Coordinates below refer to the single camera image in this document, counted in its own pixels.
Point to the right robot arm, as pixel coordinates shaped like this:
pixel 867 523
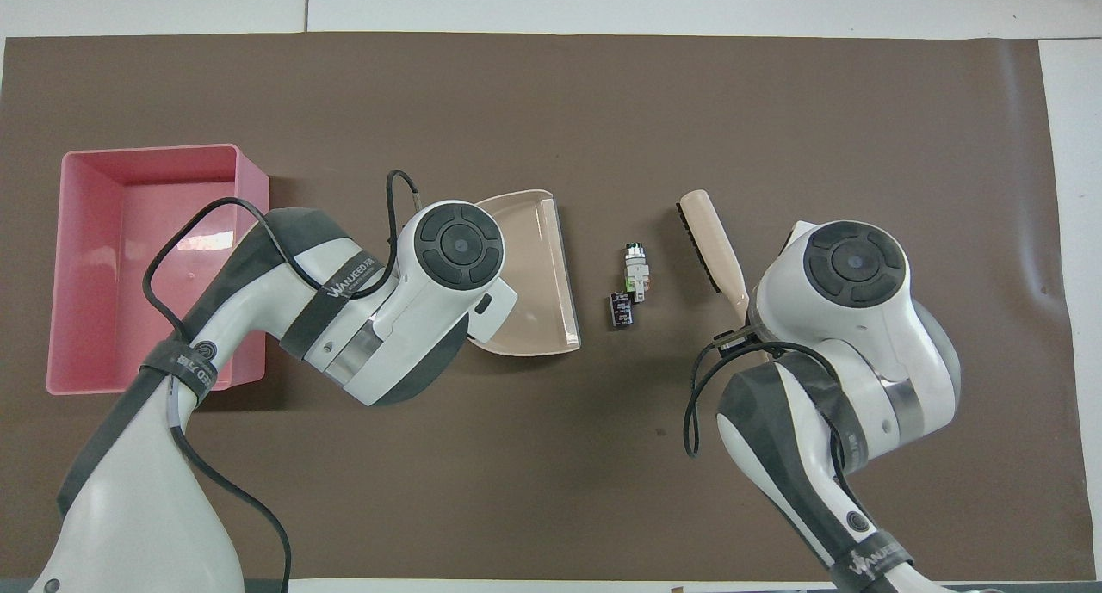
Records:
pixel 869 335

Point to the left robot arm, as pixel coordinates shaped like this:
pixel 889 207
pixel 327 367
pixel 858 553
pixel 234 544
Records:
pixel 129 490

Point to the pink plastic bin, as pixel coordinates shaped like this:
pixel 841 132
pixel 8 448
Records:
pixel 95 257

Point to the beige plastic dustpan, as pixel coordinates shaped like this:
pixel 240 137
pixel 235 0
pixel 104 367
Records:
pixel 534 274

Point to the small black electronic component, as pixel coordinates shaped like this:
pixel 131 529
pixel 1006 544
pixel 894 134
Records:
pixel 622 311

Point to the beige brush with black bristles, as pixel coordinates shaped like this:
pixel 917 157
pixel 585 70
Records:
pixel 713 236

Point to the white green push-button switch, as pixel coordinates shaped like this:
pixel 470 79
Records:
pixel 636 271

